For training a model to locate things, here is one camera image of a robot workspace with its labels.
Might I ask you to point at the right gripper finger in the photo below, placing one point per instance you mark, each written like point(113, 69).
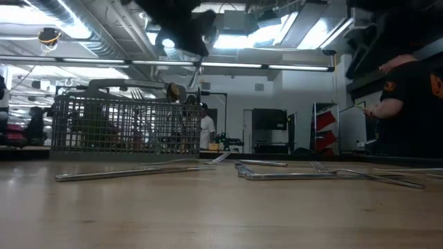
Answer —
point(202, 45)
point(185, 43)

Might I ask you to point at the silver fork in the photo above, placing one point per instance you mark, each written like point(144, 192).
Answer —
point(398, 181)
point(219, 159)
point(136, 94)

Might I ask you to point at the silver table knife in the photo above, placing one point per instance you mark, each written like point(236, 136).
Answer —
point(244, 170)
point(294, 176)
point(436, 175)
point(270, 163)

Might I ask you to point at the steel spoon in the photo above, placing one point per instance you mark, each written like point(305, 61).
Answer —
point(104, 174)

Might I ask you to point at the black background robot arm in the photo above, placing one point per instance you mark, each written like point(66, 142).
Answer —
point(228, 141)

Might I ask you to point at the long ceiling light strip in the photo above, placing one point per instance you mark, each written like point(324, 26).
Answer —
point(228, 64)

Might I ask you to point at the grey ceiling box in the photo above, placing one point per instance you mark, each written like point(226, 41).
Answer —
point(235, 20)

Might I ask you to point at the person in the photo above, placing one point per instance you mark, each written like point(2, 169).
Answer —
point(408, 103)
point(36, 124)
point(207, 129)

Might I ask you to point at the black cabinet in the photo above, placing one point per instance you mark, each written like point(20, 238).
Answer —
point(270, 119)

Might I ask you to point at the yellow box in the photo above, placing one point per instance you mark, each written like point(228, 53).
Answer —
point(214, 147)

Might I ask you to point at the grey plastic cutlery basket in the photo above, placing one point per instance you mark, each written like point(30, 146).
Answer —
point(104, 156)

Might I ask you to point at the red and white shelf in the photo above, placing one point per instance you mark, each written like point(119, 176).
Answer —
point(325, 121)

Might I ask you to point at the whiteboard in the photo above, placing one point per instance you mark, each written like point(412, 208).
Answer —
point(349, 131)

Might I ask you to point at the red padded seat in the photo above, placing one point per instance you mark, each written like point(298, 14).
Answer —
point(15, 135)

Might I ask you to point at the grey wall vent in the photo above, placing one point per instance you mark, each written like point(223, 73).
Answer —
point(259, 87)
point(205, 85)

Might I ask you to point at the black background gantry frame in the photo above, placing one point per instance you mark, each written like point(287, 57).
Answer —
point(218, 93)

